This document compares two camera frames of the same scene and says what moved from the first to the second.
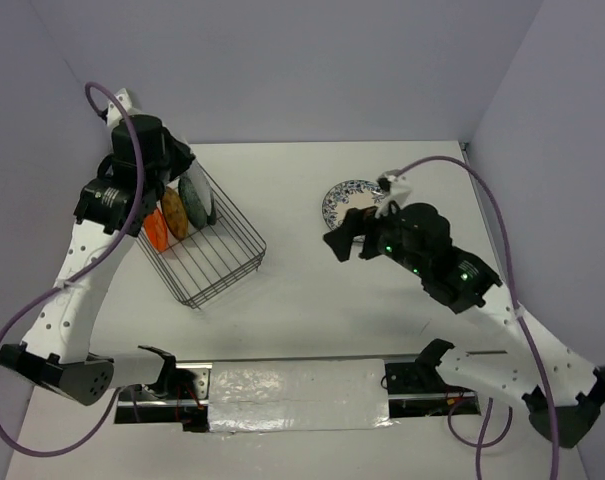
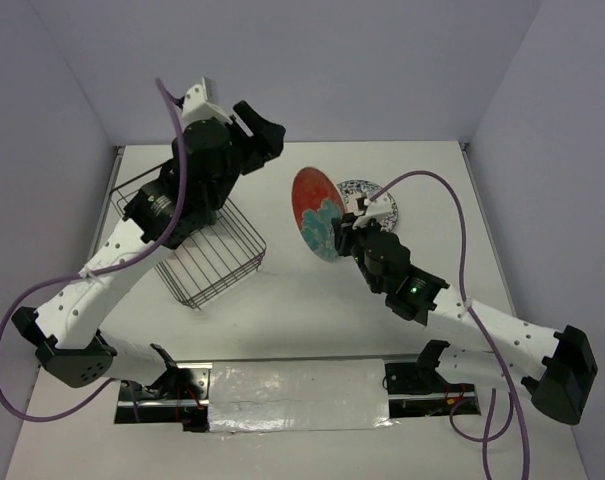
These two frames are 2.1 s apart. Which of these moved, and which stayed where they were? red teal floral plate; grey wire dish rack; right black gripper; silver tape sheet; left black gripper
Moved: left black gripper; right black gripper; red teal floral plate
Stayed: grey wire dish rack; silver tape sheet
